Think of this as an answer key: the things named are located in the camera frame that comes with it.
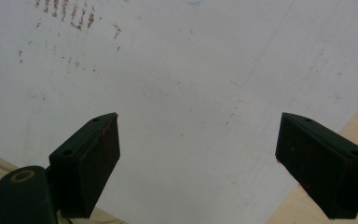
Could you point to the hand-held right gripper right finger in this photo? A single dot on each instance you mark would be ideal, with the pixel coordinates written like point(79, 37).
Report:
point(320, 168)

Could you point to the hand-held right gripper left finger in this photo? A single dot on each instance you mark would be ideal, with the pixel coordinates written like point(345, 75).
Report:
point(87, 168)

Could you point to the white paper sheet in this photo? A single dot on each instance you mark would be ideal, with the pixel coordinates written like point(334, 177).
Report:
point(180, 77)

